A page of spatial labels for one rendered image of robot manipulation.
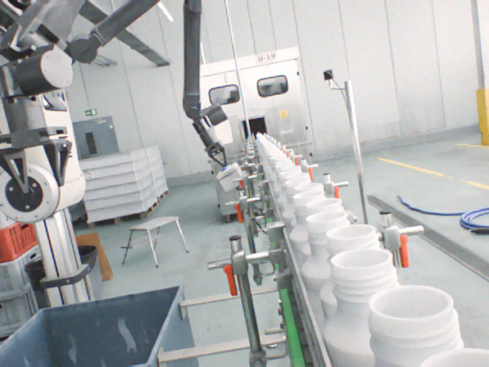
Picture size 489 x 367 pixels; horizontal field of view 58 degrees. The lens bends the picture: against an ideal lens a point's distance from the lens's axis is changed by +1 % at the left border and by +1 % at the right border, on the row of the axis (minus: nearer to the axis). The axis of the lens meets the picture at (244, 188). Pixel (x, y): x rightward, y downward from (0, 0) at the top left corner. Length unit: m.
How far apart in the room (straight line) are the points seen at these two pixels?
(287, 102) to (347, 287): 5.50
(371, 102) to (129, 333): 10.91
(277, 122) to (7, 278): 3.72
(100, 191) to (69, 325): 6.75
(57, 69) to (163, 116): 10.72
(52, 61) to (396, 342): 0.65
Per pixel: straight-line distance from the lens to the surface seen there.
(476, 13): 10.04
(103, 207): 7.76
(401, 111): 11.87
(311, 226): 0.38
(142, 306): 0.98
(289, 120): 5.74
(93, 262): 2.98
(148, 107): 11.53
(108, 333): 1.03
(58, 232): 1.30
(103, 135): 11.80
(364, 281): 0.26
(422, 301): 0.23
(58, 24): 0.85
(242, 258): 0.59
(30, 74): 0.75
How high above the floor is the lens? 1.26
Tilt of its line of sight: 8 degrees down
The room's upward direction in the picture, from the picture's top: 10 degrees counter-clockwise
